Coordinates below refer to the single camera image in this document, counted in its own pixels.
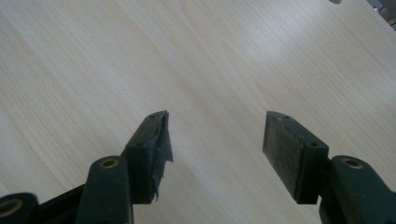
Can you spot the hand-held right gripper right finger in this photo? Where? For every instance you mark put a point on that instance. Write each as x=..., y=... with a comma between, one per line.
x=292, y=155

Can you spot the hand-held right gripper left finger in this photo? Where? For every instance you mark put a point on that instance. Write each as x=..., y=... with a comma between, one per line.
x=144, y=161

